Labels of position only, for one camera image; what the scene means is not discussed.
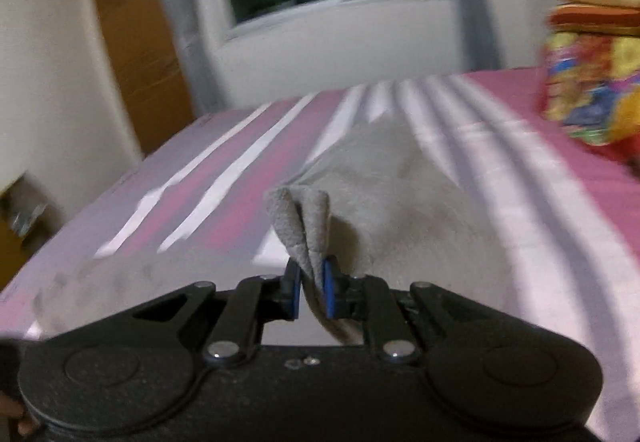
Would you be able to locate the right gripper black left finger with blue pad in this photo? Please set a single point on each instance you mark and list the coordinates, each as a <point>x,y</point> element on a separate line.
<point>224,327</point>

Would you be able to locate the grey left curtain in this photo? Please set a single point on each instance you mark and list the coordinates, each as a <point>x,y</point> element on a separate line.
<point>206,94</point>

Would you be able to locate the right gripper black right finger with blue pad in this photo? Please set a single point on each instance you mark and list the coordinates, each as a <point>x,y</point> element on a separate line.
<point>398,326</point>

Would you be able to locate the brown wooden door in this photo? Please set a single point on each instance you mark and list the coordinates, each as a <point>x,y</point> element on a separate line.
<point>145,65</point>

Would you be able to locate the grey pants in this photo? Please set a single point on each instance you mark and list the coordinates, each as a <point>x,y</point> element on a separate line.
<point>373,200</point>

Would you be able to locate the pink striped bed sheet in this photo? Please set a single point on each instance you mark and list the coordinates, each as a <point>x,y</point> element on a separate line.
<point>569,219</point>

